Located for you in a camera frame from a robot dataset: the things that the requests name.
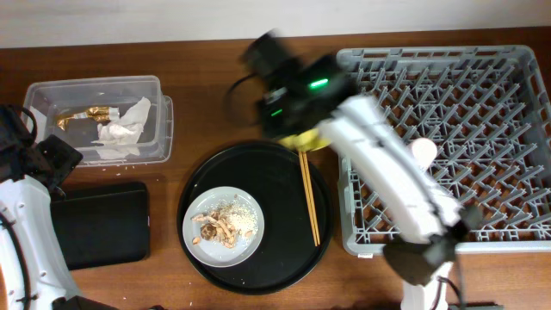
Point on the grey plate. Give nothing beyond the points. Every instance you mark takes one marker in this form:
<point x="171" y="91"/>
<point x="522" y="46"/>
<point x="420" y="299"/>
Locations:
<point x="208" y="252"/>

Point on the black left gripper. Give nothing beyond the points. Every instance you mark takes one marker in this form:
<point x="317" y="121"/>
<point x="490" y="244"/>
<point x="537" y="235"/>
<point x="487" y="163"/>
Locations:
<point x="64" y="155"/>

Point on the gold coffee sachet wrapper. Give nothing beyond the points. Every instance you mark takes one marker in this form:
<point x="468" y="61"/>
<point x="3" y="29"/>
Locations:
<point x="98" y="114"/>

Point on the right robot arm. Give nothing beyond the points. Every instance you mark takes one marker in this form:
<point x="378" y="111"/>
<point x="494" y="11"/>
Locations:
<point x="430" y="220"/>

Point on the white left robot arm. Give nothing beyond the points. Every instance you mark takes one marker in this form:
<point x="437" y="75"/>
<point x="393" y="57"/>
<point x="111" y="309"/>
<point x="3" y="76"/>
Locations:
<point x="34" y="270"/>

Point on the clear plastic waste bin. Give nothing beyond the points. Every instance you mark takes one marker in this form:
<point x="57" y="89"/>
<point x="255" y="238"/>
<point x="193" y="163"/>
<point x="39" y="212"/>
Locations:
<point x="49" y="100"/>

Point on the grey dishwasher rack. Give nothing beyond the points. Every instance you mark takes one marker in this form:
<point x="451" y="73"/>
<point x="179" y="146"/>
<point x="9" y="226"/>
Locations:
<point x="488" y="112"/>

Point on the food scraps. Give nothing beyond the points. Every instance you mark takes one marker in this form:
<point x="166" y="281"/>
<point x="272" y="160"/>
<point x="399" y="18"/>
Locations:
<point x="226" y="224"/>

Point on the black rectangular tray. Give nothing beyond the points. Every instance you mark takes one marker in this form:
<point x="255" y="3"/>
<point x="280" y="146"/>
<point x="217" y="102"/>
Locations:
<point x="103" y="226"/>

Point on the yellow bowl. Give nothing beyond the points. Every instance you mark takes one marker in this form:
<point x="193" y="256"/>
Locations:
<point x="308" y="141"/>

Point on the pink cup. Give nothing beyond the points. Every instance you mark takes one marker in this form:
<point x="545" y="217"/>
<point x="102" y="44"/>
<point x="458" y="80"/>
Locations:
<point x="424" y="152"/>

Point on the round black serving tray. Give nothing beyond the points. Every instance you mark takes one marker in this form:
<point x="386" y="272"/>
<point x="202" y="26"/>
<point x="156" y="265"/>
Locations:
<point x="271" y="175"/>

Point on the white tissue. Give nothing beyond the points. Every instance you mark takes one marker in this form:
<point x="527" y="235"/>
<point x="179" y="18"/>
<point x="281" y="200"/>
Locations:
<point x="122" y="135"/>

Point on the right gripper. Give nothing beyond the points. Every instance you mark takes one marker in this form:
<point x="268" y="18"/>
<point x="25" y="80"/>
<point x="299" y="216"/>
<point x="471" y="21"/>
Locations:
<point x="269" y="133"/>

